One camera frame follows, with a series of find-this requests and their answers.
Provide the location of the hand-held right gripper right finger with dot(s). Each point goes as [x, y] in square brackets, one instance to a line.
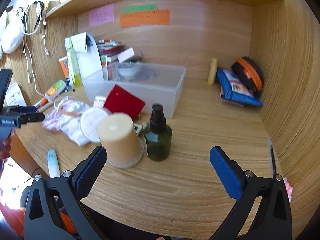
[226, 173]

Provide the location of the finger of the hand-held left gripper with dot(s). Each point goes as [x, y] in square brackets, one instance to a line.
[32, 118]
[28, 109]

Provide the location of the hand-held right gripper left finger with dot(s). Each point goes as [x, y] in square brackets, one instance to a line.
[88, 173]

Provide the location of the pink scrunchie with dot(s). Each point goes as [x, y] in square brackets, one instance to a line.
[51, 122]

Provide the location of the beige candle jar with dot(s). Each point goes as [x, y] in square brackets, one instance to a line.
[120, 142]

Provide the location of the white round jar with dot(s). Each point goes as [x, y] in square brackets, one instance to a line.
[91, 123]

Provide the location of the green spray bottle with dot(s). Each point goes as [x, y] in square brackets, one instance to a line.
[158, 142]

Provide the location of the clear plastic storage box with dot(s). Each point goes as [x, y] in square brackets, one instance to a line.
[160, 85]

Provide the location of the wooden desktop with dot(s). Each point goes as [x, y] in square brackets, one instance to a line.
[200, 142]

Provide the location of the person's left hand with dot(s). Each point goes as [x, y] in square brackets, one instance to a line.
[6, 146]

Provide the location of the white paper packet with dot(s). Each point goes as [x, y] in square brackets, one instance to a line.
[15, 95]

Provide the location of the orange marker pen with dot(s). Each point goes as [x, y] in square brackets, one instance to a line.
[41, 102]

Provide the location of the pale pink pen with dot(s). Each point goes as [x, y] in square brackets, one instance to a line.
[46, 107]

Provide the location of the white orange tube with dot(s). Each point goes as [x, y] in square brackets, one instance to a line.
[55, 89]

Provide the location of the white light-blue tube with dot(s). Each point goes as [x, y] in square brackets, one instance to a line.
[53, 163]

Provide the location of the metal clip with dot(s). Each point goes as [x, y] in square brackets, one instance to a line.
[70, 88]

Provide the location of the white knit cloth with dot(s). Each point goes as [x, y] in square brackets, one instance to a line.
[12, 36]

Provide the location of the black thin rod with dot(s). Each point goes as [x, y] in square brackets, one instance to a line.
[274, 160]

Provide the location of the tall yellow liquid bottle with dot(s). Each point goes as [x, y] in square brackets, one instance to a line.
[74, 67]

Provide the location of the white earphones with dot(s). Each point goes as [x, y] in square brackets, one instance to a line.
[45, 37]

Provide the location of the pink soft object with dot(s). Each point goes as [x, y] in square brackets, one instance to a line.
[288, 190]

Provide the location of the brown notebook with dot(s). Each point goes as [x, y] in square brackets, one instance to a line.
[225, 100]

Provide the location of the white paper sheets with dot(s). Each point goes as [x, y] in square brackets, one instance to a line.
[88, 62]

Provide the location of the blue zip pouch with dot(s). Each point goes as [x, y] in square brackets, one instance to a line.
[232, 90]

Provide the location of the stack of red packets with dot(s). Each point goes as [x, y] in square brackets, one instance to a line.
[110, 48]

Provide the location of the black orange zip case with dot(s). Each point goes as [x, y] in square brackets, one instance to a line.
[250, 73]

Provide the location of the yellow sunscreen bottle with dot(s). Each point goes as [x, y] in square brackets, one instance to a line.
[212, 71]

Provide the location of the small white box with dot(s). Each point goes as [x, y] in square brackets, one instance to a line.
[127, 54]

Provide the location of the pink paper note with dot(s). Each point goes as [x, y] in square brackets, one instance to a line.
[101, 15]

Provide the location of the orange paper note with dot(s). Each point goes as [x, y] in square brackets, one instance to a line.
[145, 18]

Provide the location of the green paper note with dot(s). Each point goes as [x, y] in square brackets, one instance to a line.
[140, 8]

